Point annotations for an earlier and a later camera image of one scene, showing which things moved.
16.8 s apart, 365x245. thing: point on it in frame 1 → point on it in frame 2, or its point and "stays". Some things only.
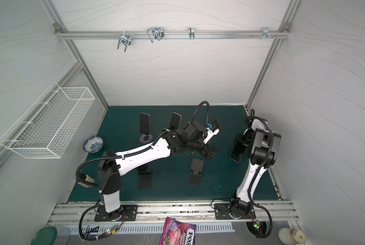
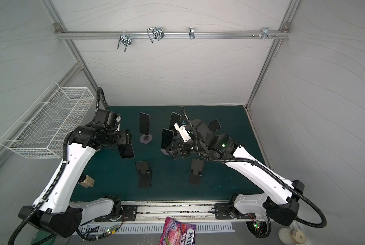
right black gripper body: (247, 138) → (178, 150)
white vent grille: (156, 228) stays
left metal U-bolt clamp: (123, 38) stays
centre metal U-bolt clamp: (157, 32) stays
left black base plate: (126, 213) stays
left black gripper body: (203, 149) → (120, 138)
